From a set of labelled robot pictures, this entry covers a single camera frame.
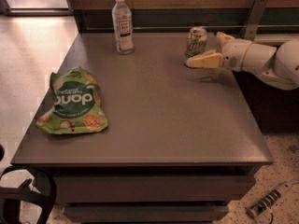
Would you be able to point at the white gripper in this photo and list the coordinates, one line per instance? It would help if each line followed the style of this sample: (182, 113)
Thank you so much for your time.
(234, 56)

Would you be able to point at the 7up soda can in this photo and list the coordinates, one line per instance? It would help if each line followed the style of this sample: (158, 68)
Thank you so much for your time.
(196, 42)

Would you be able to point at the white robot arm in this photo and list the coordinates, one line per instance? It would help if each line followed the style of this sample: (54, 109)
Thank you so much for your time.
(278, 68)

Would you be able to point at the clear plastic water bottle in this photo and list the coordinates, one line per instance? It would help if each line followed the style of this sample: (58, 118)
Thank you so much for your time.
(123, 27)

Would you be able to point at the green chip bag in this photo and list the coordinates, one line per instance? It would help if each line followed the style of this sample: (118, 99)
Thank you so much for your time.
(76, 104)

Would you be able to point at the upper grey drawer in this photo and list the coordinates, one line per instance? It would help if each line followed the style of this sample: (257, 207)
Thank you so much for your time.
(141, 189)

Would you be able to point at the grey drawer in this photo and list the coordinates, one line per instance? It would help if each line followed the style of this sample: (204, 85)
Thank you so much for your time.
(144, 214)
(141, 189)

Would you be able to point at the lower grey drawer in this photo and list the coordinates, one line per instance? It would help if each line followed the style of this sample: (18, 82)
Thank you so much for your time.
(144, 214)

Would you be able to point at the grey metal bracket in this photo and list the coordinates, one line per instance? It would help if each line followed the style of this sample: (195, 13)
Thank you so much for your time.
(249, 29)

